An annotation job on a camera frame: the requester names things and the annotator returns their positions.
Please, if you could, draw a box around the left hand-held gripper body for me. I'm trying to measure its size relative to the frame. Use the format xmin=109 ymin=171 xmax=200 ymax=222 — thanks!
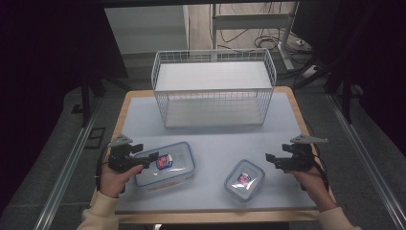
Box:
xmin=107 ymin=133 xmax=145 ymax=173

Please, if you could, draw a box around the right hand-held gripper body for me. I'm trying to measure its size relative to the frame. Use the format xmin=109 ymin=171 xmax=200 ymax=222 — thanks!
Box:
xmin=274 ymin=133 xmax=329 ymax=173

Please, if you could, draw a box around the large clear plastic food container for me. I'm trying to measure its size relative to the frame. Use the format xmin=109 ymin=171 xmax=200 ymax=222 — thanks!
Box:
xmin=132 ymin=141 xmax=197 ymax=190

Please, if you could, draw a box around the small clear plastic food container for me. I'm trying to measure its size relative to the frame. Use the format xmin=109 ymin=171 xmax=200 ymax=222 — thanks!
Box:
xmin=223 ymin=158 xmax=266 ymax=204

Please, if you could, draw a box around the white wire basket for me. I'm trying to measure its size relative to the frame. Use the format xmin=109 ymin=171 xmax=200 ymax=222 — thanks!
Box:
xmin=150 ymin=48 xmax=278 ymax=129

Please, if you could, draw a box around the person's left hand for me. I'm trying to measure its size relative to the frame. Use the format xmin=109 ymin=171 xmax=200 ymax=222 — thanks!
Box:
xmin=99 ymin=164 xmax=145 ymax=199

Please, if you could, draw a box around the person's right hand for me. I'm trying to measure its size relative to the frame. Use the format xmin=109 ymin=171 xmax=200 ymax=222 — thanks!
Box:
xmin=283 ymin=166 xmax=337 ymax=213

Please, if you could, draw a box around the black floor plate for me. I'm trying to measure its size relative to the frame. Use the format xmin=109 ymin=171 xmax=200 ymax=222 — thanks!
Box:
xmin=84 ymin=126 xmax=107 ymax=150

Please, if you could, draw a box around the light blue table mat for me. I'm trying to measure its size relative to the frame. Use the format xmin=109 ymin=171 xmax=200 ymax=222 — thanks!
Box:
xmin=116 ymin=92 xmax=318 ymax=214

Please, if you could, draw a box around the black stand leg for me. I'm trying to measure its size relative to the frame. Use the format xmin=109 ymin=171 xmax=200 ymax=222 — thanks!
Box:
xmin=293 ymin=57 xmax=356 ymax=125
xmin=79 ymin=72 xmax=107 ymax=127

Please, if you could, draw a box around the white power strip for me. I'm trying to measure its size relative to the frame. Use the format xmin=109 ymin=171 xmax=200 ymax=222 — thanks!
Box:
xmin=301 ymin=64 xmax=318 ymax=80

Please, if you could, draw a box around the white cabinet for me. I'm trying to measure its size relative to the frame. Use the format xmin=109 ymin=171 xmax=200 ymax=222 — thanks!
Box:
xmin=103 ymin=4 xmax=191 ymax=55

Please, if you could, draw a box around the dark curtain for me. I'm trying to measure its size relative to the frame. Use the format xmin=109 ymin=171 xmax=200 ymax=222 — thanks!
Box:
xmin=291 ymin=0 xmax=406 ymax=157
xmin=0 ymin=0 xmax=129 ymax=212

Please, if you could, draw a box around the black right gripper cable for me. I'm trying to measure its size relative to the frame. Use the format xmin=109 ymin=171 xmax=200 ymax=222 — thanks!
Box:
xmin=313 ymin=154 xmax=330 ymax=193

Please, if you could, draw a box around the aluminium floor rail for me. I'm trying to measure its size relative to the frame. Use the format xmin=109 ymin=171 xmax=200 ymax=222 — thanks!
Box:
xmin=33 ymin=95 xmax=103 ymax=230
xmin=327 ymin=93 xmax=406 ymax=230

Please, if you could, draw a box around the tangle of black floor cables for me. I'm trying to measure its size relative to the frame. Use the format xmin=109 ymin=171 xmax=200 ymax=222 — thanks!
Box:
xmin=219 ymin=28 xmax=314 ymax=65

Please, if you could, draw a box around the grey metal desk frame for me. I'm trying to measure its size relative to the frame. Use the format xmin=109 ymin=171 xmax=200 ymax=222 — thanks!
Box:
xmin=210 ymin=1 xmax=302 ymax=72

